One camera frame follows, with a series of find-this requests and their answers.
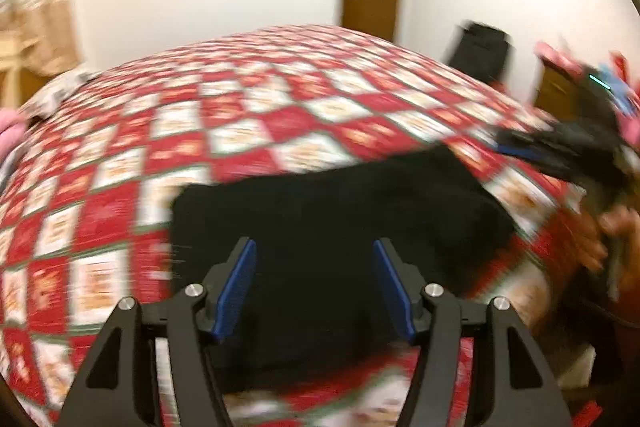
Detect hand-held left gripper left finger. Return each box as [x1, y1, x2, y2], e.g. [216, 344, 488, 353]
[60, 237, 258, 427]

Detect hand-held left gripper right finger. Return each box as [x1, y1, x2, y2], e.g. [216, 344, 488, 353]
[373, 236, 574, 427]

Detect red patchwork printed blanket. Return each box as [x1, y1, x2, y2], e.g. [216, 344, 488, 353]
[0, 24, 593, 427]

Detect grey patterned cloth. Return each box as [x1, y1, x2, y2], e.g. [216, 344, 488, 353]
[22, 67, 98, 118]

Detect black chair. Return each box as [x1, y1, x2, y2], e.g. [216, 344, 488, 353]
[442, 21, 516, 85]

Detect person's right hand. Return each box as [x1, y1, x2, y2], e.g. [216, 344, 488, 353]
[575, 202, 640, 278]

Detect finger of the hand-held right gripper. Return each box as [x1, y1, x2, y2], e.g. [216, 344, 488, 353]
[492, 124, 576, 180]

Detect wooden cabinet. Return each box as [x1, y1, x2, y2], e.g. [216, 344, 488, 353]
[532, 57, 583, 120]

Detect black pants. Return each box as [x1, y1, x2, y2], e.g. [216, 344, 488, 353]
[170, 146, 517, 394]

